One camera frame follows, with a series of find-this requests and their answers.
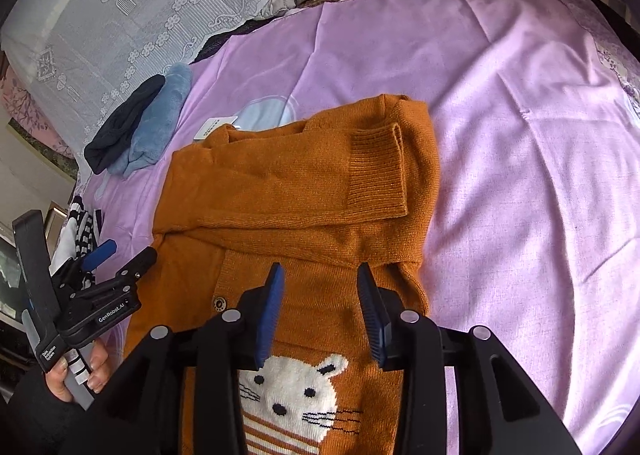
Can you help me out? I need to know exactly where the gold picture frame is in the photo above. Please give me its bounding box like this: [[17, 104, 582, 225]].
[[42, 202, 71, 246]]

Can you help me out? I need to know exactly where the white hang tag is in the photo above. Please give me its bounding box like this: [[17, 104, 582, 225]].
[[194, 116, 237, 142]]

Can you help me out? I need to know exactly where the light blue fleece garment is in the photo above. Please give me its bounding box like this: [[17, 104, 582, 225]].
[[107, 62, 193, 177]]

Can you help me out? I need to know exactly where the black white striped garment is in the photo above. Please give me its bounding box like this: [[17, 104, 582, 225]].
[[50, 195, 103, 281]]

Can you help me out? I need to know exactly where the pink floral quilt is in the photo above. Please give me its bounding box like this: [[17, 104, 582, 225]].
[[0, 55, 76, 158]]

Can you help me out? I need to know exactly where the purple bed sheet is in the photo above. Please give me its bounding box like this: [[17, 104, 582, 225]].
[[75, 0, 640, 455]]

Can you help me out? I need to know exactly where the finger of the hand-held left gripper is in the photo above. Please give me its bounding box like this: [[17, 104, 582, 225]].
[[52, 239, 118, 293], [70, 247, 158, 301]]

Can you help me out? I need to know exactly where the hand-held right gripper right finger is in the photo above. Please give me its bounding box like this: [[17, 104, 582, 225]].
[[356, 262, 583, 455]]

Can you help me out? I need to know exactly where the orange knitted cardigan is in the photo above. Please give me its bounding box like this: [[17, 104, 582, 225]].
[[122, 94, 441, 455]]

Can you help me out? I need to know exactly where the navy folded garment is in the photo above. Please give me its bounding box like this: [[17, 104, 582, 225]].
[[84, 74, 167, 175]]

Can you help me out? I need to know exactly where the white lace cover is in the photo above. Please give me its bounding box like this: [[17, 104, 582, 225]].
[[0, 0, 401, 156]]

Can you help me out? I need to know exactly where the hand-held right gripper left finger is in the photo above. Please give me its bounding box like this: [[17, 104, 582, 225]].
[[82, 262, 287, 455]]

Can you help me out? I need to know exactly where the person's left hand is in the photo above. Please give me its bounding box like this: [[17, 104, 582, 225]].
[[10, 339, 110, 441]]

